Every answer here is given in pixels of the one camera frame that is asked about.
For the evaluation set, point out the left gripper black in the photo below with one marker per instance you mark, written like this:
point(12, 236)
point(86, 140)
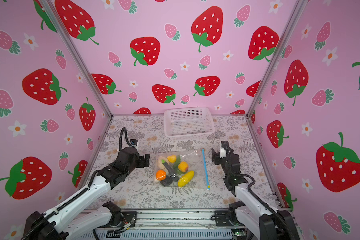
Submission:
point(142, 160)

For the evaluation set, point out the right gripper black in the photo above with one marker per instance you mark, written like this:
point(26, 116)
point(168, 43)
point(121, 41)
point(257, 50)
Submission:
point(219, 156)

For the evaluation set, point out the orange mandarin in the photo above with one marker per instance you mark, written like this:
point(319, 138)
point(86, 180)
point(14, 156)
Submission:
point(161, 175)

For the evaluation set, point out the small yellow lemon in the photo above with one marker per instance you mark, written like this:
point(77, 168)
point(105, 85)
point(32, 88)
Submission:
point(172, 158)

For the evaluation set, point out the dark purple eggplant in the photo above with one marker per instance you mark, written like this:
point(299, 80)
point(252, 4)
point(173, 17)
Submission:
point(171, 171)

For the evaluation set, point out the clear zip bag blue zipper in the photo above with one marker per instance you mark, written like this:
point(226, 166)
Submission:
point(197, 163)

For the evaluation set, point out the yellow mango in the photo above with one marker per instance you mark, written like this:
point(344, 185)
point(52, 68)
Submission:
point(183, 167)

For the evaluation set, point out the yellow bell pepper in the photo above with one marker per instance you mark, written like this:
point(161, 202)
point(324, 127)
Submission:
point(185, 179)

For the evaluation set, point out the white plastic perforated basket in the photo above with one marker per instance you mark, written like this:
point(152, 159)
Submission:
point(188, 124)

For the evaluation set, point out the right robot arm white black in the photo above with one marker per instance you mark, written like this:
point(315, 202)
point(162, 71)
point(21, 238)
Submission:
point(261, 220)

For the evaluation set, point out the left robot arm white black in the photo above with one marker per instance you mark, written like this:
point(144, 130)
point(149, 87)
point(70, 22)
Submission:
point(62, 221)

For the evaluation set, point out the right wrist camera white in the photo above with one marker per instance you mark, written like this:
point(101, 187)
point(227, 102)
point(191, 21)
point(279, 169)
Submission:
point(223, 153)

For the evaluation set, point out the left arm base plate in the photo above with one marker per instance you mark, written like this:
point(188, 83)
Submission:
point(123, 218)

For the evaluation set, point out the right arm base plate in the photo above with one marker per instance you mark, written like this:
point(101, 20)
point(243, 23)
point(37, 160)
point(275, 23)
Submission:
point(222, 218)

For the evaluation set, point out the aluminium rail base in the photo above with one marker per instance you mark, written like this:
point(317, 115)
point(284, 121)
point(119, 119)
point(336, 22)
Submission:
point(165, 224)

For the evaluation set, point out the right frame post aluminium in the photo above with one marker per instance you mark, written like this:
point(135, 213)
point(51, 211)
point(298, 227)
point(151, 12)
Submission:
point(288, 30)

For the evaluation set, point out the frame post aluminium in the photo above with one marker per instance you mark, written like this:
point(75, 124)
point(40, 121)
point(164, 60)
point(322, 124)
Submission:
point(66, 38)
point(288, 30)

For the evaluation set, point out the left frame post aluminium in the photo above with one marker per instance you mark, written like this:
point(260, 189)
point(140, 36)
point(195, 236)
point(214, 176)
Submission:
point(66, 38)

